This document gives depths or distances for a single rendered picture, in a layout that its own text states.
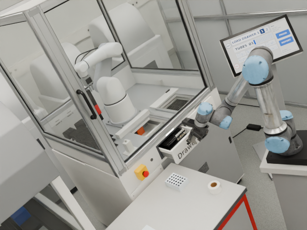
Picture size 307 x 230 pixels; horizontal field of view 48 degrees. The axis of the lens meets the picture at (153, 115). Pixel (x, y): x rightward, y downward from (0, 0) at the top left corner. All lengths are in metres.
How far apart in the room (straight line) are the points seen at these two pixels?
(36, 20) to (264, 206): 2.11
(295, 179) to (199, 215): 0.59
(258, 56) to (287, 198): 0.96
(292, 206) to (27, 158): 1.55
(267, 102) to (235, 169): 1.31
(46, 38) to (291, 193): 1.60
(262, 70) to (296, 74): 2.04
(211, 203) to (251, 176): 1.24
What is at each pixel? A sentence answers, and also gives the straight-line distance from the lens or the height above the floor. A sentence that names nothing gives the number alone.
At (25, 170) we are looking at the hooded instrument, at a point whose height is 1.48.
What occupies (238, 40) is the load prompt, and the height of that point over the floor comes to 1.16.
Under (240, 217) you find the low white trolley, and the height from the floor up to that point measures 0.61.
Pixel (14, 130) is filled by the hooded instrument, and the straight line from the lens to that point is 1.50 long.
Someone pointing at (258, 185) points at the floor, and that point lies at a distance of 3.05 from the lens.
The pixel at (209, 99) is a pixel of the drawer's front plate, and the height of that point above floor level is 0.91.
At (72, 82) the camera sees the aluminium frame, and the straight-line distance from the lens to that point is 1.81.
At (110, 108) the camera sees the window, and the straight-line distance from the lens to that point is 1.97.
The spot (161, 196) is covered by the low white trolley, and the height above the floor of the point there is 0.76.
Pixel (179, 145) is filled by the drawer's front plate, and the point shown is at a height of 0.92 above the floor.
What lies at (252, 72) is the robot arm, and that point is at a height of 1.39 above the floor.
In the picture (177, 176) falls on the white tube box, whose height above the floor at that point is 0.79.
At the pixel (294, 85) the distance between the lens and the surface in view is 3.72.
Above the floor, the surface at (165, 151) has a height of 0.88.
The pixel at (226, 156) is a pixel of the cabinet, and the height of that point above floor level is 0.37.
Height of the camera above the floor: 2.12
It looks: 28 degrees down
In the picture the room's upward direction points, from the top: 24 degrees counter-clockwise
